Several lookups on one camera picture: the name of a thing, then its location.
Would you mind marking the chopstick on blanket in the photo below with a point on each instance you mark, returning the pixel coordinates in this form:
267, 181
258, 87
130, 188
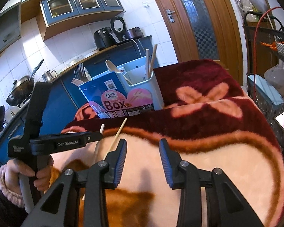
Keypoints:
96, 151
115, 138

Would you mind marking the steel teapot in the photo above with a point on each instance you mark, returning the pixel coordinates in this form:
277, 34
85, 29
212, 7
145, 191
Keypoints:
49, 76

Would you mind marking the black wire rack cart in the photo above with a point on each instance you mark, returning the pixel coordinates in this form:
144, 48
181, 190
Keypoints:
265, 50

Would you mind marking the open rice cooker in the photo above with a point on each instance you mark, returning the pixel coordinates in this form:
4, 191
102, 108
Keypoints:
120, 31

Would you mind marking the wooden door with glass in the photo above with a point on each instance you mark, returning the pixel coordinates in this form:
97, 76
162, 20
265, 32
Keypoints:
205, 29

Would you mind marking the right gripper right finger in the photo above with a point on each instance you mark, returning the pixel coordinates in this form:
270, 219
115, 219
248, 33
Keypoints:
226, 206

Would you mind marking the chopstick on blanket left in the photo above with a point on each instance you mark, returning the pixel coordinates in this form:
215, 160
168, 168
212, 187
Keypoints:
96, 151

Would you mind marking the white plastic bag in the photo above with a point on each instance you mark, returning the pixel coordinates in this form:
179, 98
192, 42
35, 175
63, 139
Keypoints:
275, 76

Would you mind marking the black air fryer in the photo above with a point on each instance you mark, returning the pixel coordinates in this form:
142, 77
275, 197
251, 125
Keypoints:
104, 39

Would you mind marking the chopstick in box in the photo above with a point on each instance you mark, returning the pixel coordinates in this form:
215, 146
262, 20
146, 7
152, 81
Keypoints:
151, 64
147, 63

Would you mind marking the light blue plastic crate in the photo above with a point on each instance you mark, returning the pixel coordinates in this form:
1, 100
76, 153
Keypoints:
265, 96

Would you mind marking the blue utensil organizer box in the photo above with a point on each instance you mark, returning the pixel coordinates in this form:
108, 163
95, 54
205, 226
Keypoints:
112, 94

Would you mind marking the steel fork in box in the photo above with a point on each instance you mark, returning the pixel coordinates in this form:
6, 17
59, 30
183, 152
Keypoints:
80, 73

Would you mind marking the chopstick on blanket right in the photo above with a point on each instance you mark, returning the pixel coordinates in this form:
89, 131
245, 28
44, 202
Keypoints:
115, 138

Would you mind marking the wooden fork in box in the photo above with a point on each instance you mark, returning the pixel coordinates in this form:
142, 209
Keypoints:
77, 82

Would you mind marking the blue upper wall cabinet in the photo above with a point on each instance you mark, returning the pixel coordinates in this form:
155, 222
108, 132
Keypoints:
53, 16

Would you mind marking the pink fuzzy sleeve forearm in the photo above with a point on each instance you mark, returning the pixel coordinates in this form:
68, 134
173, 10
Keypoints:
9, 186

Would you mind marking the chopstick in box left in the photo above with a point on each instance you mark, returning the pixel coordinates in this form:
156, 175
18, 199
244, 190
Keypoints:
147, 63

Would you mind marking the chopstick in box right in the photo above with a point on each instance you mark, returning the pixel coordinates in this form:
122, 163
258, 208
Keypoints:
151, 64

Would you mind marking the wok with lid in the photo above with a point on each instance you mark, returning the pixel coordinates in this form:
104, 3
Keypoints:
22, 88

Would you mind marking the red floral fleece blanket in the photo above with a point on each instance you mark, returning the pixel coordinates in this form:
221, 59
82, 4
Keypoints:
212, 123

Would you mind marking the person's left hand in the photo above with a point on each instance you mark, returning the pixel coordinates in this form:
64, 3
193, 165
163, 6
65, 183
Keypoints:
43, 176

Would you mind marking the silver door handle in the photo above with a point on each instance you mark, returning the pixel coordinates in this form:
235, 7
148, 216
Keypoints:
170, 15

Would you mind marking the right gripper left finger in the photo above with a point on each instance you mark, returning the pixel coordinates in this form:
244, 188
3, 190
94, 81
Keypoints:
59, 206

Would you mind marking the white spoon in box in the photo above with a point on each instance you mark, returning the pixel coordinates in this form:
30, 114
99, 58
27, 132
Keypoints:
112, 68

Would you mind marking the steel spoon in box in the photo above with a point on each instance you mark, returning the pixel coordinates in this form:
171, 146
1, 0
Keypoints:
88, 76

